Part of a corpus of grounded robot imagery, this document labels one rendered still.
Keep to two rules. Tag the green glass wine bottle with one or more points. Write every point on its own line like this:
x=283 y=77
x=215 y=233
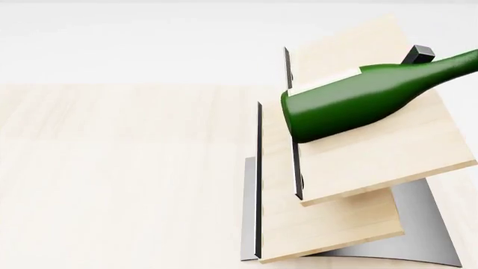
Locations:
x=336 y=112

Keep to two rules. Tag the long light wooden rack shelf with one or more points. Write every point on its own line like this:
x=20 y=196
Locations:
x=298 y=224

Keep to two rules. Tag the small light wooden rack shelf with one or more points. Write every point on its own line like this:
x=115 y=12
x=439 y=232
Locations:
x=347 y=45

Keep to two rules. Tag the large light wooden rack shelf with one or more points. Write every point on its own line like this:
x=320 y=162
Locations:
x=392 y=157

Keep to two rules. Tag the wooden two-tier rack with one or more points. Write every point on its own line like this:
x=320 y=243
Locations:
x=418 y=224

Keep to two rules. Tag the long black shelf rail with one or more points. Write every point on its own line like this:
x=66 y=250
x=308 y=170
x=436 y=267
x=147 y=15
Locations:
x=258 y=179

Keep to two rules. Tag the medium black shelf rail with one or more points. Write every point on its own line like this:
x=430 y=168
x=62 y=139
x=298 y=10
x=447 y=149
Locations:
x=297 y=173

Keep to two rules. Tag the short black shelf rail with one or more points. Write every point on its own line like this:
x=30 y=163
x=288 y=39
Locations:
x=287 y=67

